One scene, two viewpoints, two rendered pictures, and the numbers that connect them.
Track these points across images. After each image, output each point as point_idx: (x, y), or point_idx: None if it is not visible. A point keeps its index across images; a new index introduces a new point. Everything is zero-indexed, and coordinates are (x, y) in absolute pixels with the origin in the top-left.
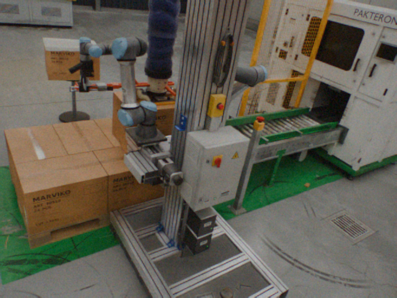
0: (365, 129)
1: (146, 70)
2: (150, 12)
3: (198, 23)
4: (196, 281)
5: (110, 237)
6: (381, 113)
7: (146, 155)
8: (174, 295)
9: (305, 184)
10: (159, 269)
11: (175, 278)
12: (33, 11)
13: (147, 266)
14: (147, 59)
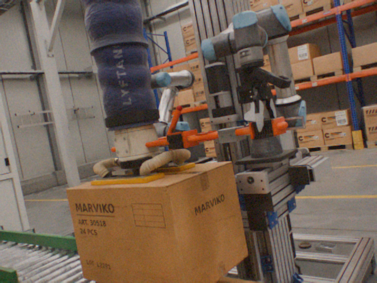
0: (13, 210)
1: (153, 111)
2: (129, 3)
3: (241, 3)
4: (316, 255)
5: None
6: (18, 182)
7: (295, 161)
8: (348, 256)
9: None
10: (335, 276)
11: (330, 266)
12: None
13: (345, 278)
14: (143, 92)
